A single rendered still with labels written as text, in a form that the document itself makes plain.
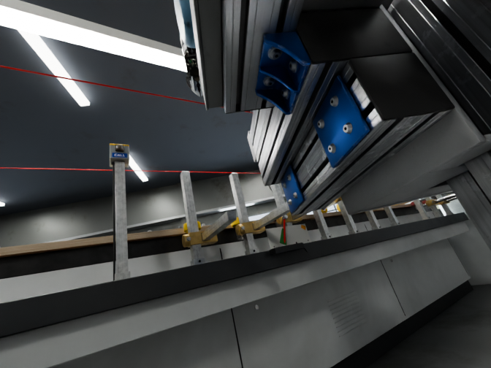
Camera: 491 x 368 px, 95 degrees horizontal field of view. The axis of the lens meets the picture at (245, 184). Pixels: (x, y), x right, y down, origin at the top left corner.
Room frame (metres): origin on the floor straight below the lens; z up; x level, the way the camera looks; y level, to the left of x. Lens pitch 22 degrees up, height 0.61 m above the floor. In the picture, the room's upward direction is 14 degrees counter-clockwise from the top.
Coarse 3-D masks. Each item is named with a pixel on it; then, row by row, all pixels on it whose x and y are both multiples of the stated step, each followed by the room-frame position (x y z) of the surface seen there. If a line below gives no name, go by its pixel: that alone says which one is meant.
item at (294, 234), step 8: (304, 224) 1.22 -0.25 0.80; (272, 232) 1.10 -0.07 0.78; (280, 232) 1.12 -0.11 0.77; (288, 232) 1.15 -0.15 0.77; (296, 232) 1.18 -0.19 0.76; (304, 232) 1.21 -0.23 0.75; (272, 240) 1.09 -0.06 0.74; (288, 240) 1.14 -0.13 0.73; (296, 240) 1.17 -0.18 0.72; (304, 240) 1.20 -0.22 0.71; (272, 248) 1.08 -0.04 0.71
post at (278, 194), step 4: (276, 184) 1.17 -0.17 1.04; (272, 188) 1.19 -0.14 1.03; (276, 188) 1.17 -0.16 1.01; (280, 188) 1.18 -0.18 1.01; (276, 192) 1.17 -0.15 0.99; (280, 192) 1.18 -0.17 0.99; (276, 196) 1.18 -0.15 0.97; (280, 196) 1.17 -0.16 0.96; (276, 200) 1.18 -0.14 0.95; (280, 200) 1.17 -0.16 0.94; (276, 204) 1.19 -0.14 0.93; (280, 204) 1.17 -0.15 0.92; (288, 224) 1.17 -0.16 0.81
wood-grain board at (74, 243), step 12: (408, 204) 2.29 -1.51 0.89; (312, 216) 1.54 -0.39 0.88; (324, 216) 1.61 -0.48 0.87; (204, 228) 1.12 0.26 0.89; (228, 228) 1.19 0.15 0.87; (72, 240) 0.82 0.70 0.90; (84, 240) 0.84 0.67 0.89; (96, 240) 0.87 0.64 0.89; (108, 240) 0.89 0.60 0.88; (132, 240) 0.95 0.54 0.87; (0, 252) 0.71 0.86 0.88; (12, 252) 0.73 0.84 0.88; (24, 252) 0.75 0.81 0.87; (36, 252) 0.78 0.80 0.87
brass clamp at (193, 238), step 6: (186, 234) 0.88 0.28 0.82; (192, 234) 0.88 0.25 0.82; (198, 234) 0.90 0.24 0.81; (216, 234) 0.94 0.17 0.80; (186, 240) 0.87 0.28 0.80; (192, 240) 0.88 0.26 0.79; (198, 240) 0.90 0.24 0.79; (210, 240) 0.92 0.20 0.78; (216, 240) 0.94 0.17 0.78; (186, 246) 0.89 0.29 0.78
